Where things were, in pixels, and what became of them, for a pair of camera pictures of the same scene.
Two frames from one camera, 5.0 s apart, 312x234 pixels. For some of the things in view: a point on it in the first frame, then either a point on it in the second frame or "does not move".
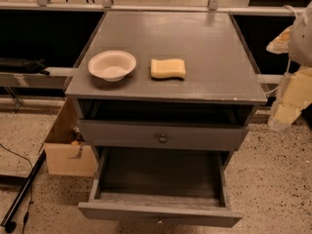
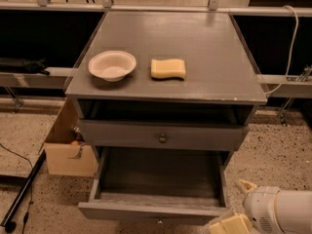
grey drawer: x=161 y=185 does not move
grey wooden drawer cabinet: x=209 y=109 does not move
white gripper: x=301 y=44 to x=259 y=205
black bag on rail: x=27 y=65 does not move
